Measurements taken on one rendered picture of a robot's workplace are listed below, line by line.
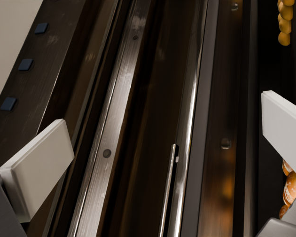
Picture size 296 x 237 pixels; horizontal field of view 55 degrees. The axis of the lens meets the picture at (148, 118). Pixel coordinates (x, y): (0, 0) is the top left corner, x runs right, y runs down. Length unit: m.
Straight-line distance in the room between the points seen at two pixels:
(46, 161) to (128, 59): 0.67
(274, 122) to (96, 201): 0.55
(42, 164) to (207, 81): 0.40
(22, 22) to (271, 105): 3.51
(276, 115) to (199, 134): 0.31
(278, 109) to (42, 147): 0.13
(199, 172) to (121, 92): 0.39
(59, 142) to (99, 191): 0.50
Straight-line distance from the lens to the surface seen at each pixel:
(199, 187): 0.44
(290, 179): 0.99
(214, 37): 0.58
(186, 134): 0.48
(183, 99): 0.64
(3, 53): 3.35
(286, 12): 1.54
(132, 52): 0.84
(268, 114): 0.18
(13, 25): 3.52
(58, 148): 0.19
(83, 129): 0.72
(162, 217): 0.50
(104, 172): 0.69
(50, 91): 0.91
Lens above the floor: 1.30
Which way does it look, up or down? 22 degrees up
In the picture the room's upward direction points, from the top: 90 degrees counter-clockwise
